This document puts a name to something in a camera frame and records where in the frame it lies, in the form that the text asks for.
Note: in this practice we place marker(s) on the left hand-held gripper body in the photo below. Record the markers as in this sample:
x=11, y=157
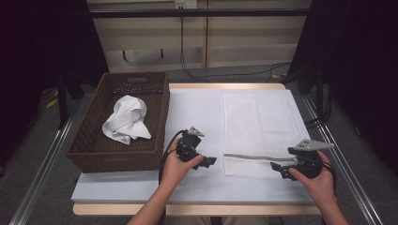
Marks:
x=187, y=145

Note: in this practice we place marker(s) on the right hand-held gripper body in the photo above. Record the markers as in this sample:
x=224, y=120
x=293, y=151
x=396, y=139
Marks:
x=308, y=162

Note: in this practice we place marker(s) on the white mesh laundry bag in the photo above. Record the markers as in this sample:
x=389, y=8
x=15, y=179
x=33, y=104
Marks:
x=259, y=125

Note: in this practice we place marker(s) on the white cloth garment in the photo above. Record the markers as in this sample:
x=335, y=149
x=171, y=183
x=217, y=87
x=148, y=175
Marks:
x=126, y=120

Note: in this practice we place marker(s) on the brown wicker basket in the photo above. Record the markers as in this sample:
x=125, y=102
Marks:
x=94, y=146

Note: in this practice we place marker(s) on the person's left hand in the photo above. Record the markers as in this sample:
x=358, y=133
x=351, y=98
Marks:
x=176, y=168

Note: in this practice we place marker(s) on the person's right hand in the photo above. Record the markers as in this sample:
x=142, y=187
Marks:
x=319, y=187

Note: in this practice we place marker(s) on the light wooden table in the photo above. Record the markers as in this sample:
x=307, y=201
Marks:
x=219, y=86

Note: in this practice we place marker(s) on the black metal stand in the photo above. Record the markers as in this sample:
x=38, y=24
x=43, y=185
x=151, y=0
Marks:
x=319, y=93
x=62, y=103

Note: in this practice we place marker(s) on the dark curtain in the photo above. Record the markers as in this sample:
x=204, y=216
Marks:
x=31, y=62
x=366, y=78

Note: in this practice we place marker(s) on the black horizontal bar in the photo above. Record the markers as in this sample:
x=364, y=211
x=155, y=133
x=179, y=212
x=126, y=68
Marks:
x=200, y=12

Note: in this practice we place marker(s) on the metal floor rail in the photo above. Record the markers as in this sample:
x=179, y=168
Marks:
x=40, y=178
x=344, y=165

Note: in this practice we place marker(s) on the white wall socket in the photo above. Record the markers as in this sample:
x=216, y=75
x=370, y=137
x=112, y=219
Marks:
x=185, y=3

